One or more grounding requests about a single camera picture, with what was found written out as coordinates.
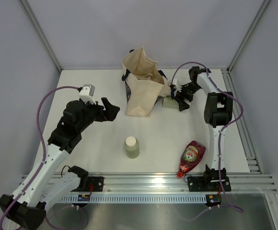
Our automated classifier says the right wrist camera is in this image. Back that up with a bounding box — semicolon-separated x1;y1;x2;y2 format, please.
170;79;181;92

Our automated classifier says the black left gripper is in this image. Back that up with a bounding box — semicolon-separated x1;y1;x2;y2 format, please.
77;98;119;133

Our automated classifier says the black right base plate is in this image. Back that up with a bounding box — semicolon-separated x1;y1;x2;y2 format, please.
186;175;232;192

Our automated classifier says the beige pump bottle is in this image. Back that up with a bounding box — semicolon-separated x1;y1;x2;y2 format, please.
145;73;154;80

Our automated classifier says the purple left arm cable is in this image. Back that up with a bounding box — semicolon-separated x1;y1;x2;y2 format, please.
0;85;90;230

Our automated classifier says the right aluminium frame post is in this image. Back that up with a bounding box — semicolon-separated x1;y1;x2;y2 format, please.
227;0;272;73

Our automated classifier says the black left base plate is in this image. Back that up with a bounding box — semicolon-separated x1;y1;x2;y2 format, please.
81;176;104;192

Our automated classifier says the aluminium frame post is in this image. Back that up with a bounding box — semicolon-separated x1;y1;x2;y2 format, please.
19;0;63;73
227;0;272;73

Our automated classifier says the green bottle standing white cap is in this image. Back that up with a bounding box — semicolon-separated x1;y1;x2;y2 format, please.
124;136;139;159

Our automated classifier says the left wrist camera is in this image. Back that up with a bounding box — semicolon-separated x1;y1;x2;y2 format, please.
79;84;96;104

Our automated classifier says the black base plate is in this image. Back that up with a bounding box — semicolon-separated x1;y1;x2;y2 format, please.
81;176;104;192
186;175;232;192

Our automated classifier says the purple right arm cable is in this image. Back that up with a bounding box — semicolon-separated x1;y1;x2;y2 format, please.
170;61;245;221

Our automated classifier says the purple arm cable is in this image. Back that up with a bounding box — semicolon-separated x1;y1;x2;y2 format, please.
170;61;245;221
0;85;90;230

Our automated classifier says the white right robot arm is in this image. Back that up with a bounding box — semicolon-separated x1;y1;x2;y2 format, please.
174;67;233;192

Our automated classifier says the red Fairy dish soap bottle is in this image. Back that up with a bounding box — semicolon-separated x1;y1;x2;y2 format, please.
177;140;206;178

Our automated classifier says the white slotted cable duct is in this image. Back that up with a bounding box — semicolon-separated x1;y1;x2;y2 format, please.
58;194;207;204

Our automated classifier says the beige canvas tote bag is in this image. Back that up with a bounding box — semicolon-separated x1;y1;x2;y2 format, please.
121;47;171;117

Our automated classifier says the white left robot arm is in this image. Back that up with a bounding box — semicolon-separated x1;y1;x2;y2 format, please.
0;97;120;230

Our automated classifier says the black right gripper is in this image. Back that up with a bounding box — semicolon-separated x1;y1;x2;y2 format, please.
174;82;200;112

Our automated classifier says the aluminium mounting rail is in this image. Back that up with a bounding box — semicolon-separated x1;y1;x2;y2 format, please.
89;172;277;193

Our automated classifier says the left aluminium frame post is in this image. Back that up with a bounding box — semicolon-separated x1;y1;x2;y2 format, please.
19;0;63;73

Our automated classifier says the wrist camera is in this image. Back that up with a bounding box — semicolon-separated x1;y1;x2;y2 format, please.
79;84;96;104
170;79;181;92

